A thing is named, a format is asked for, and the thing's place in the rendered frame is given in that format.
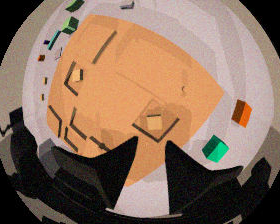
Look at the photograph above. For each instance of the turquoise flat block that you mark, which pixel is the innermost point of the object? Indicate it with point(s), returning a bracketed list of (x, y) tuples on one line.
[(53, 39)]

